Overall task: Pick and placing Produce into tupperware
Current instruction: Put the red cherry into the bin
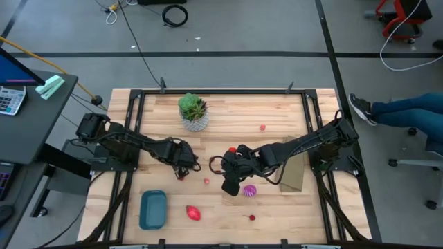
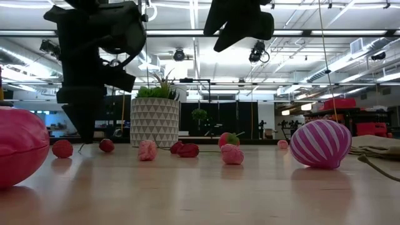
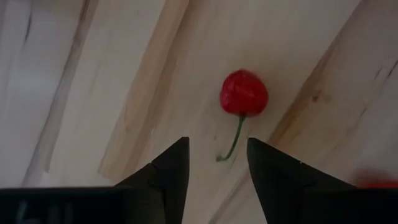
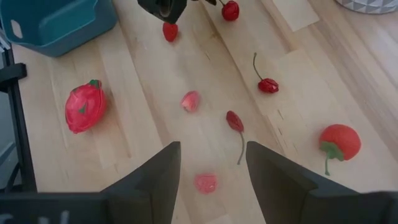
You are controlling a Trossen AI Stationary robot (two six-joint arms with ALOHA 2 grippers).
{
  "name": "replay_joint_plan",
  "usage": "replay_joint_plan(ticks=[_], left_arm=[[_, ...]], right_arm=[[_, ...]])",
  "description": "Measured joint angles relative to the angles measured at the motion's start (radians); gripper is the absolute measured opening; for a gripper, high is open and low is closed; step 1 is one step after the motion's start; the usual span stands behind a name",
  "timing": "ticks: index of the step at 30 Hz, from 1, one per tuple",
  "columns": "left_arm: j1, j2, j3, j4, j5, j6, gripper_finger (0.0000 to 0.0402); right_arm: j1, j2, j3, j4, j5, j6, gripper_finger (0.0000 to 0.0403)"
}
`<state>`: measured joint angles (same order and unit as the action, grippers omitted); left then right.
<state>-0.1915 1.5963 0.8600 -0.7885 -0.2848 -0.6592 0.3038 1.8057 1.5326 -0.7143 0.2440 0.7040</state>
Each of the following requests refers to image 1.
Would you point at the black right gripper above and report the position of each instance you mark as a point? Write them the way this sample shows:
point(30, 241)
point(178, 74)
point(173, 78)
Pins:
point(242, 162)

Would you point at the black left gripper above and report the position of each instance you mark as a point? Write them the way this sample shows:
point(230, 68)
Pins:
point(183, 154)

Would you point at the purple white striped ball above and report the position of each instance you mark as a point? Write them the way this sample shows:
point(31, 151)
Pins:
point(250, 191)

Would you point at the red cherry with stem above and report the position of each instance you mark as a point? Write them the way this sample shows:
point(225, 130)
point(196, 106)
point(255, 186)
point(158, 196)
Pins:
point(252, 217)
point(232, 149)

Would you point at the large red toy strawberry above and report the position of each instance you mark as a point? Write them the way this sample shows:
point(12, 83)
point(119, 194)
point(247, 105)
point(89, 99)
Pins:
point(193, 213)

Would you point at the teal plastic tupperware container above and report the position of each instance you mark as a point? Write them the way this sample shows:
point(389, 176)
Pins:
point(153, 210)

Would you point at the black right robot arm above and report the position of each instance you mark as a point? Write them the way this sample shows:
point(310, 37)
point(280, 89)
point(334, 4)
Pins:
point(304, 141)

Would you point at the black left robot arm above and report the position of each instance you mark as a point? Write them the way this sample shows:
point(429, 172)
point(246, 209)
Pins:
point(138, 141)

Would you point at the succulent in white patterned pot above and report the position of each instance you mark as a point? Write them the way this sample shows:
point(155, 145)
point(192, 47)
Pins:
point(194, 114)

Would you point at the tan cardboard piece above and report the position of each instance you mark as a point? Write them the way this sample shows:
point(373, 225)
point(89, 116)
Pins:
point(294, 177)

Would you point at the black round knob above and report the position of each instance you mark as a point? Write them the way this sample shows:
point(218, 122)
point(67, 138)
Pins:
point(97, 100)

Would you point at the black desk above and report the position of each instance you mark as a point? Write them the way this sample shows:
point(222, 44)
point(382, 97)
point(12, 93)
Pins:
point(34, 131)

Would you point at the mint green stapler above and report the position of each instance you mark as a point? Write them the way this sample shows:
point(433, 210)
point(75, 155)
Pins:
point(50, 86)

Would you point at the black box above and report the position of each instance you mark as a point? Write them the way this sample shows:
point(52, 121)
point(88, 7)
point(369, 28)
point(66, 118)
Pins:
point(161, 1)

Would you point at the black keyboard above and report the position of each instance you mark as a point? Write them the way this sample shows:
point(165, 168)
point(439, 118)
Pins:
point(5, 180)

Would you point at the yellow connector plug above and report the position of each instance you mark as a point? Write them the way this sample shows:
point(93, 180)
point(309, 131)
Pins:
point(113, 6)

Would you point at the grey office chair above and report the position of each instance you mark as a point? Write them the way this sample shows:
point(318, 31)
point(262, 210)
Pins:
point(415, 162)

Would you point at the grey desk calculator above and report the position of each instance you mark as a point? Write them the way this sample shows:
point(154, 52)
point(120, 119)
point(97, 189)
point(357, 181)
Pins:
point(10, 100)

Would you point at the person's leg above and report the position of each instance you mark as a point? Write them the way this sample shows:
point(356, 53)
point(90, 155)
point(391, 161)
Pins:
point(408, 110)

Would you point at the computer monitor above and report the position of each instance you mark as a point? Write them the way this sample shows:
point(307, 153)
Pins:
point(14, 72)

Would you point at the red and black cart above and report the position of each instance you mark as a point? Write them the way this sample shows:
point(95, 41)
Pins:
point(403, 12)

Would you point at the black metal table frame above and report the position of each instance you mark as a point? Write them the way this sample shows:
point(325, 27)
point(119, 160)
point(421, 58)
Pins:
point(225, 91)

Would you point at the black desk leg frame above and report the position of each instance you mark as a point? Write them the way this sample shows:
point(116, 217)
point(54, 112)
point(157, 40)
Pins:
point(65, 159)

